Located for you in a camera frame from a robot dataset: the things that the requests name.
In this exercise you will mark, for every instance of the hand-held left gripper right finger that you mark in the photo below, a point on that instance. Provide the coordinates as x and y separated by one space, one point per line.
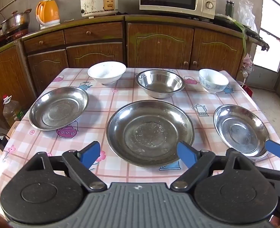
186 154

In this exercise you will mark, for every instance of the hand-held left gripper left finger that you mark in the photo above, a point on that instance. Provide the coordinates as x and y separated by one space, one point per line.
90 154

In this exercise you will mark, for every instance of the large steel plate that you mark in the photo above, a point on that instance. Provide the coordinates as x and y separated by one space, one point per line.
149 133

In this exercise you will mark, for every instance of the deep steel bowl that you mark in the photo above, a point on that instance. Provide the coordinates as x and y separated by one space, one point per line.
159 83

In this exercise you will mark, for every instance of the white bowl blue floral print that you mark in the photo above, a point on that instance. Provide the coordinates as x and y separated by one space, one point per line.
212 82

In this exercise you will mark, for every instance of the plain white ceramic bowl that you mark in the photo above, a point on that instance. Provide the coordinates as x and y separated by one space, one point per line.
106 72

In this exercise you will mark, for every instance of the pink checked teapot tablecloth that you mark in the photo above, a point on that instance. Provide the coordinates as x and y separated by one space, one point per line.
102 104

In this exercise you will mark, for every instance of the red gift bag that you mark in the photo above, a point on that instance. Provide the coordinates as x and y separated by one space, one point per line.
247 89

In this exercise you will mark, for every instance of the cooking oil bottle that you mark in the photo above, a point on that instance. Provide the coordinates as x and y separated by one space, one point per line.
11 112

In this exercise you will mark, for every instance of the black power adapter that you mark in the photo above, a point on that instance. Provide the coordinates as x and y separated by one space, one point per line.
0 139

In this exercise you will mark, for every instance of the pink plastic bag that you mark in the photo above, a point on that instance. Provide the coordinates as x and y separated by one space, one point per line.
247 61

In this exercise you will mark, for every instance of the wooden cabinet with drawers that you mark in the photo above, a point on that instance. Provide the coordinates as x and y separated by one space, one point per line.
90 54

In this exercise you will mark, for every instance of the window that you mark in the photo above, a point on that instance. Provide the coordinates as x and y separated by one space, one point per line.
268 49

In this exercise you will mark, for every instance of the wooden two-door cabinet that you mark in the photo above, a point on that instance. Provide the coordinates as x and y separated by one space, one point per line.
159 45

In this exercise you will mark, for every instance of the wooden single-door cabinet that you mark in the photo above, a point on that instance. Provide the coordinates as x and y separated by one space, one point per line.
4 80

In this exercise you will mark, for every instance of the black flat griddle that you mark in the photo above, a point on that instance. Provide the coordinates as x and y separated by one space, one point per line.
230 22

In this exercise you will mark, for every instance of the clear plastic bag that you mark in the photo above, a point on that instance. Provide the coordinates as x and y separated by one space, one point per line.
246 14

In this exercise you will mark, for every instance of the induction cooker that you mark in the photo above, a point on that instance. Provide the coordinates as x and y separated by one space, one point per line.
17 34

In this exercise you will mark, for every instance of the green onion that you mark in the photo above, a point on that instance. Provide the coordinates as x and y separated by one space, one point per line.
223 16

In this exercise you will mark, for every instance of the orange electric kettle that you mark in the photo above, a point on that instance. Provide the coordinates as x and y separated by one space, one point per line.
48 13

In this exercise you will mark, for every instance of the green thermos bottle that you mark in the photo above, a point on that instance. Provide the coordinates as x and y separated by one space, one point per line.
230 9

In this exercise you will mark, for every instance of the steel pot with lid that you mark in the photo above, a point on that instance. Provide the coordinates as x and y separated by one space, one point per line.
15 22

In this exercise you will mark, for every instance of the white rice cooker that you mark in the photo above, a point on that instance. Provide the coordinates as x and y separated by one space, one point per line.
94 2

